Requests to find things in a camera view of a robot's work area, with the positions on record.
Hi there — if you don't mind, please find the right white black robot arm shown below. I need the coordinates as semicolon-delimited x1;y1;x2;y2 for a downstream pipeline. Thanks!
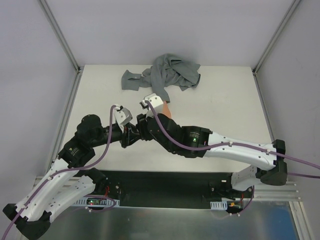
136;113;288;198

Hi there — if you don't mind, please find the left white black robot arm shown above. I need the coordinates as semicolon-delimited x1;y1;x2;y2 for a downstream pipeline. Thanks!
2;110;139;240

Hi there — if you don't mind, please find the mannequin hand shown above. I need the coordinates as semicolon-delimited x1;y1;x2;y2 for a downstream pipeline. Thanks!
162;101;172;119

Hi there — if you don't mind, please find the grey crumpled shirt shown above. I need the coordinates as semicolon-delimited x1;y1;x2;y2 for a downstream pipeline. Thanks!
121;53;201;103

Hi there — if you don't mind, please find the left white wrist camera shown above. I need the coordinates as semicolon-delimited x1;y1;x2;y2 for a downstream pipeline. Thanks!
113;104;133;132

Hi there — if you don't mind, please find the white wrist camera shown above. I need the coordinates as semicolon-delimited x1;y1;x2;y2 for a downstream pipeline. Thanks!
140;93;164;118
113;104;133;132

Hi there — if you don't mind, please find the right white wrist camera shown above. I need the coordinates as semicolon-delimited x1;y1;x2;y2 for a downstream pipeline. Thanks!
140;93;164;118

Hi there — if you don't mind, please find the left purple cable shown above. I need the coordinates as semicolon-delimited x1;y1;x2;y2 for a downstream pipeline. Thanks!
5;104;121;240

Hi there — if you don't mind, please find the purple cable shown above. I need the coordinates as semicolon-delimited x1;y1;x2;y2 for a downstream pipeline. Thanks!
5;104;121;240
146;99;320;180

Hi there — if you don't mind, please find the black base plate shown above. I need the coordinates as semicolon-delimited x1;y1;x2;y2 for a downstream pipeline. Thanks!
93;170;253;209

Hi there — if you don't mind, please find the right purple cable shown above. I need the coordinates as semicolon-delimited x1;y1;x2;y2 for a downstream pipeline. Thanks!
146;99;320;180

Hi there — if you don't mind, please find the left aluminium frame post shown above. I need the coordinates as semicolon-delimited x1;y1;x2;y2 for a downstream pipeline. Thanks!
37;0;81;74

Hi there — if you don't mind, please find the aluminium frame post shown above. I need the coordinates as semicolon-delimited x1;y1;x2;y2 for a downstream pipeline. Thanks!
252;0;303;76
37;0;81;74

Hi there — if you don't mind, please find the right aluminium frame post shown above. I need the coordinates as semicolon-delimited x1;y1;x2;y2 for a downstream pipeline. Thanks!
252;0;303;76

